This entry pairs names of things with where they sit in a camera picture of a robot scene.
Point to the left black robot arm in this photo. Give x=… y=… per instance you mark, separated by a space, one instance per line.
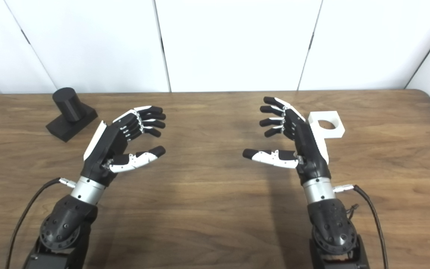
x=65 y=220

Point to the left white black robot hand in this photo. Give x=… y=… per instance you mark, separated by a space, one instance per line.
x=99 y=157

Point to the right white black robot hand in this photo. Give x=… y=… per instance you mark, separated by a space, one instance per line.
x=308 y=149

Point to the black peg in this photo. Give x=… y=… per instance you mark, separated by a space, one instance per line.
x=67 y=106

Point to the white square piece with hole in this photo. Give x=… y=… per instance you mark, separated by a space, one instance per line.
x=336 y=129

